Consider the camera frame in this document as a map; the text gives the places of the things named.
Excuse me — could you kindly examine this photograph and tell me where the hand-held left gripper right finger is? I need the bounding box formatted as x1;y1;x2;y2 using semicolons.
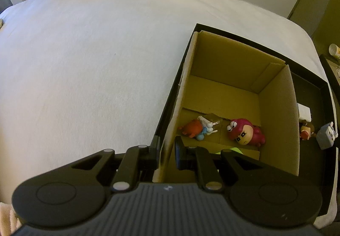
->
174;136;269;192

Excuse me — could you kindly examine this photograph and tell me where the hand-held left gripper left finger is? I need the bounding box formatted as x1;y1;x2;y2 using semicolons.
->
69;136;161;192

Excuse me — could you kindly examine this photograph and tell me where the orange and blue figurine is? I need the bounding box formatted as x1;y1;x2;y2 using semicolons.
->
177;113;222;141

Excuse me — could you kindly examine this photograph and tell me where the green toy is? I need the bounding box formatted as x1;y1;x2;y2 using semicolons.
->
216;147;246;155

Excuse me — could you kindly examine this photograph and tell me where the pink monster figurine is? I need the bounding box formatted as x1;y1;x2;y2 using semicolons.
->
226;118;266;148

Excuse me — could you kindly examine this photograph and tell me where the cardboard box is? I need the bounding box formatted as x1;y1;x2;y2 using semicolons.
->
153;30;300;183

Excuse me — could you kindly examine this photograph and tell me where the black tray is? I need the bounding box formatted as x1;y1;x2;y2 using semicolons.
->
153;23;338;218

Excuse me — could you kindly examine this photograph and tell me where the brown-haired figurine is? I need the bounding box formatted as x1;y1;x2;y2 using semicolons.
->
300;122;316;141

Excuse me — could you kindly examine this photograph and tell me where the white charger plug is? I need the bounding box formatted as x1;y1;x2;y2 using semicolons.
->
296;103;313;122

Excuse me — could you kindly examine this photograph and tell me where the grey cube toy with ears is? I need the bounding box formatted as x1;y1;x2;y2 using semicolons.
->
316;122;338;150

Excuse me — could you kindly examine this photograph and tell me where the pink fuzzy cloth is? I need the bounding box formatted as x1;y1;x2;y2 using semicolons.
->
0;201;22;236

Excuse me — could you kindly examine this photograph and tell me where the instant noodle cup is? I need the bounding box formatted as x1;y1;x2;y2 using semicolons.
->
329;43;340;60

